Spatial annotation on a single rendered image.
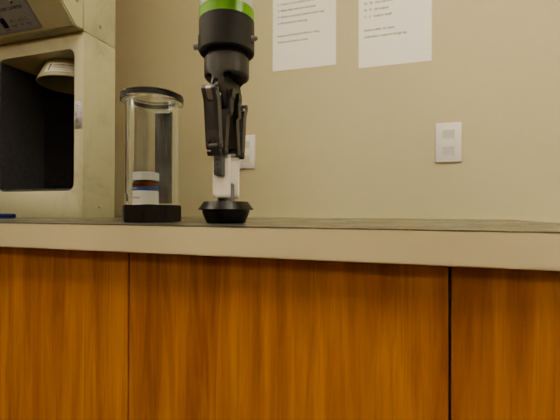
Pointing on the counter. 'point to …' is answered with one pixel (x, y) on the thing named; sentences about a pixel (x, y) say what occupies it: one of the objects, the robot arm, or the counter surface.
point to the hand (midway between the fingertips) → (226, 177)
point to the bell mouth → (57, 75)
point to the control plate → (19, 9)
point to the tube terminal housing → (85, 163)
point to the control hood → (51, 19)
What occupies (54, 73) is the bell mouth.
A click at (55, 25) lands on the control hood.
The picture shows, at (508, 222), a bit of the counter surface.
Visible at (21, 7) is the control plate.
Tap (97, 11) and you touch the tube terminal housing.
